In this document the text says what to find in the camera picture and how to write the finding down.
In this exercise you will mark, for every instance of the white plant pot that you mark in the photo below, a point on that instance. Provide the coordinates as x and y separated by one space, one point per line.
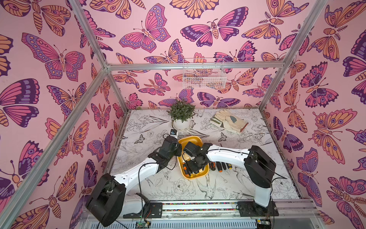
181 125

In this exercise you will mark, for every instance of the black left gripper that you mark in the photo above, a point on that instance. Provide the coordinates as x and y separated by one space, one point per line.
178 147

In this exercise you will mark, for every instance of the white green work glove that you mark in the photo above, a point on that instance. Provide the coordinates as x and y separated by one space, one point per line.
217 121

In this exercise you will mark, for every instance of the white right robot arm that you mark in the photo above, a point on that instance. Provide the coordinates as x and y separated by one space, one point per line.
259 166

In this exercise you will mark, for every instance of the orange handled screwdriver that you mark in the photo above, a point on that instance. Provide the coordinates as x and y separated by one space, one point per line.
219 167

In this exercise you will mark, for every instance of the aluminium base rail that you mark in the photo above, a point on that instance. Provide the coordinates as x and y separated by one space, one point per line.
226 214

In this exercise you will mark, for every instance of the beige work glove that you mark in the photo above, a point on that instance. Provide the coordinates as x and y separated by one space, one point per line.
237 120

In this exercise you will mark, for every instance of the aluminium frame bars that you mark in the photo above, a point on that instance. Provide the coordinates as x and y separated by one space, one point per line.
20 197

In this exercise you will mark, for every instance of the white wire basket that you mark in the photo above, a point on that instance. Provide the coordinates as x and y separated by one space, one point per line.
205 75

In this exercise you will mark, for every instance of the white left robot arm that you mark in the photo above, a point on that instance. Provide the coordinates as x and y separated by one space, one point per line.
107 199

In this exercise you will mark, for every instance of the yellow plastic storage tray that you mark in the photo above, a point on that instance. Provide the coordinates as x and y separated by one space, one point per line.
184 157

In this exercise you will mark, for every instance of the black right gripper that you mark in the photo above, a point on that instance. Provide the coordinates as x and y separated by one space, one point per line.
193 165

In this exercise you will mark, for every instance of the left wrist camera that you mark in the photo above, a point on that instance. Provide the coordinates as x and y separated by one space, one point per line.
174 133

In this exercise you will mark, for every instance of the green potted plant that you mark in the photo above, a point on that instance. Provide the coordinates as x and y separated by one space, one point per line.
181 110

